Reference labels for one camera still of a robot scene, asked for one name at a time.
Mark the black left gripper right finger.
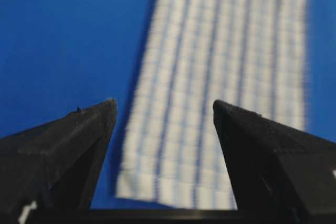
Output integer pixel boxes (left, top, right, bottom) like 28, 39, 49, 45
213, 100, 335, 223

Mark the blue table cloth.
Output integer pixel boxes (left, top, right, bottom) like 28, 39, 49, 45
1, 0, 335, 209

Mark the blue striped white towel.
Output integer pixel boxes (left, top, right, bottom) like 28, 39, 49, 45
115, 0, 307, 209

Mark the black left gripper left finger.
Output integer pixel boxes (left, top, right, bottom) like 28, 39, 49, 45
1, 99, 118, 223

